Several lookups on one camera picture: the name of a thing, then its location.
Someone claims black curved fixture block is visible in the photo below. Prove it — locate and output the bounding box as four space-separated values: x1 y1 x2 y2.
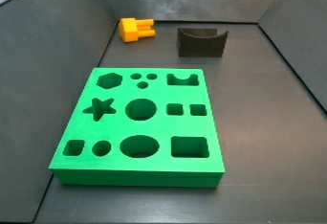
177 28 228 57

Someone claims green shape sorter board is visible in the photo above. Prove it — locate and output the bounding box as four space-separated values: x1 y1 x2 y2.
48 68 224 188

